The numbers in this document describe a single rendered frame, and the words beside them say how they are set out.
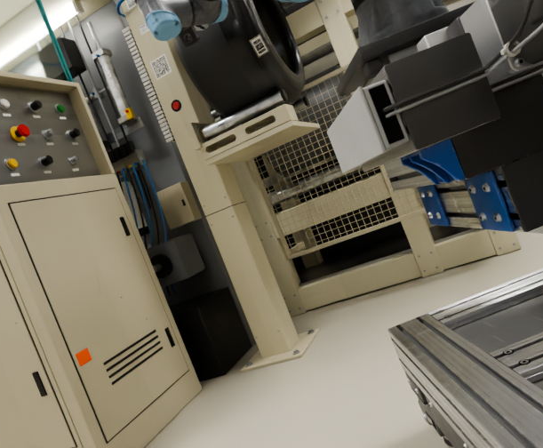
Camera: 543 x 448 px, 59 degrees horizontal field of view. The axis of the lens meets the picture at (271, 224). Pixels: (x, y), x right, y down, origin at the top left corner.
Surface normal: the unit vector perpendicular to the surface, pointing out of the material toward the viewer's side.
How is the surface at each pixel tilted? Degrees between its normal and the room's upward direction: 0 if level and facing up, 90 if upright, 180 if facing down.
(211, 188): 90
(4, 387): 90
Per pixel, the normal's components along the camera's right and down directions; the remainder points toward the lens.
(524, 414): -0.37, -0.93
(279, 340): -0.34, 0.16
